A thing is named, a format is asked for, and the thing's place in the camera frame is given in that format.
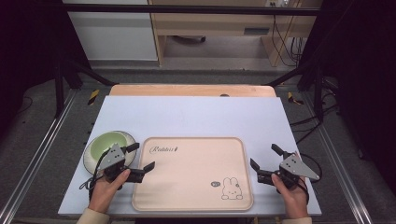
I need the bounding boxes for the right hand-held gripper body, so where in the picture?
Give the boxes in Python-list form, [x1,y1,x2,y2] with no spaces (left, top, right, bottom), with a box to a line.
[257,151,321,190]

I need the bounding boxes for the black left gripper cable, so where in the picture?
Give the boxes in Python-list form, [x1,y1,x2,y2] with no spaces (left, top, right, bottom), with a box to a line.
[78,148,112,200]

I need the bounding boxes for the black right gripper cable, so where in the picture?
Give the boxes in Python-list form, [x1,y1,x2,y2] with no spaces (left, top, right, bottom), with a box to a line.
[297,152,323,204]

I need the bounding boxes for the black floor cables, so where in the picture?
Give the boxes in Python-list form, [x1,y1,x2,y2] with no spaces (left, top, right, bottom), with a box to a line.
[289,77,340,145]

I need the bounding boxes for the black curtain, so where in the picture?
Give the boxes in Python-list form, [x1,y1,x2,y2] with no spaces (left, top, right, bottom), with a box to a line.
[297,0,396,188]
[0,0,92,139]

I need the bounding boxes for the aluminium floor rail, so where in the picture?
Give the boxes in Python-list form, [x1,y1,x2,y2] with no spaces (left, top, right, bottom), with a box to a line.
[302,92,373,224]
[0,89,78,224]

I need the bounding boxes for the wooden desk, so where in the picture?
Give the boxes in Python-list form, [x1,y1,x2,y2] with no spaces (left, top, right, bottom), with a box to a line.
[148,0,322,68]

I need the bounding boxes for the white power strip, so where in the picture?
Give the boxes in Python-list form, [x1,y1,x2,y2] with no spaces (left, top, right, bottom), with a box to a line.
[264,0,292,8]

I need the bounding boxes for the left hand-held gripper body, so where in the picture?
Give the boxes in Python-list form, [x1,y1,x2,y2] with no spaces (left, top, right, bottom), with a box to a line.
[98,143,146,185]

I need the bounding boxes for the yellow black striped tape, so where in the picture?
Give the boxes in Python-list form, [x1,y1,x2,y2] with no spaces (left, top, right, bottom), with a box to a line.
[287,91,304,105]
[87,89,101,106]

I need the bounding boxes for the person's right hand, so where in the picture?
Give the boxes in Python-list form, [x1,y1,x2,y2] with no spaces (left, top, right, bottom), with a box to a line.
[270,173,310,219]

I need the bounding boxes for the black cables under desk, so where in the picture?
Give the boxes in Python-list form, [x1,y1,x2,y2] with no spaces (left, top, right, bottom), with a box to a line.
[271,13,304,67]

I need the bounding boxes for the black metal stand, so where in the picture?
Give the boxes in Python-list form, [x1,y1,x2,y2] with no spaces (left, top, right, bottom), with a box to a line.
[53,57,117,119]
[266,60,325,123]

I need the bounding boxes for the person's left hand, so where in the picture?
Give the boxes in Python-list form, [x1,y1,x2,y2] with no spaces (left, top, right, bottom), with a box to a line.
[88,168,132,215]

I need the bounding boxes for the wooden table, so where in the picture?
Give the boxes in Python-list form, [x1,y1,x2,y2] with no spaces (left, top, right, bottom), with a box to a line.
[109,83,277,98]

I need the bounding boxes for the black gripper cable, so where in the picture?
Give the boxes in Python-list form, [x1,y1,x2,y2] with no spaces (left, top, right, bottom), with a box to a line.
[297,152,323,204]
[78,148,112,200]

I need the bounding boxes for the green ceramic bowl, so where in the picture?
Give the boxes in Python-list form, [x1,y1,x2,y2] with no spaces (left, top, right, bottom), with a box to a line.
[82,130,138,175]

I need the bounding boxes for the pink tray with rabbit print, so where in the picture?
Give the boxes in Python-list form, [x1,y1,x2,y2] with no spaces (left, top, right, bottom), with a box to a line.
[131,136,255,213]

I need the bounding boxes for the white cabinet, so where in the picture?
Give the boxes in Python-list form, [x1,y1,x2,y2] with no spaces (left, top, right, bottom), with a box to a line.
[62,0,159,62]

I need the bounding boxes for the black horizontal metal bar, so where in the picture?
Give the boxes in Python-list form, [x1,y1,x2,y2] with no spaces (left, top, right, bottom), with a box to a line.
[66,4,321,17]

